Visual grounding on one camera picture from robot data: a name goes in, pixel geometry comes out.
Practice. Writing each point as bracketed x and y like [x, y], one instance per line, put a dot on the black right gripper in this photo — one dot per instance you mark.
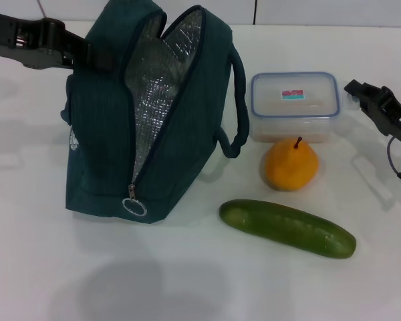
[394, 113]

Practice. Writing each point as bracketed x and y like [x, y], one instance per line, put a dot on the orange yellow pear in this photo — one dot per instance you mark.
[290, 167]

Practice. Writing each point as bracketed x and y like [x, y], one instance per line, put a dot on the dark teal insulated lunch bag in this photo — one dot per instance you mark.
[173, 150]

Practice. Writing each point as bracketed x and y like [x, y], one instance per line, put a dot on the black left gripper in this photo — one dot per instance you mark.
[36, 43]

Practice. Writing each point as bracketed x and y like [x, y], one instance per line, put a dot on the green cucumber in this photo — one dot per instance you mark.
[287, 227]

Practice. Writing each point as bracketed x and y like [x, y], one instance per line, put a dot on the clear plastic food container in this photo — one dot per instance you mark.
[294, 107]

